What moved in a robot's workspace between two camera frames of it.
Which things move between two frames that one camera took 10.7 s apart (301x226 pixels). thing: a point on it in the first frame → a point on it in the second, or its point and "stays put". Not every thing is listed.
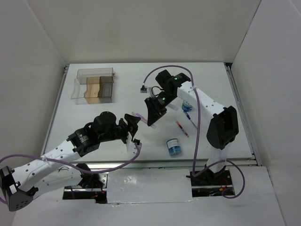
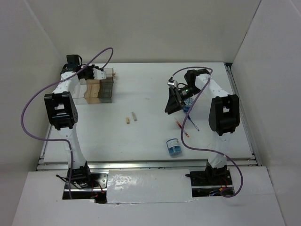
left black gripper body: (121, 130) → (87, 73)
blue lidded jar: (186, 106) stays put
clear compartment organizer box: (93, 85) stays put
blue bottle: (174, 146) stays put
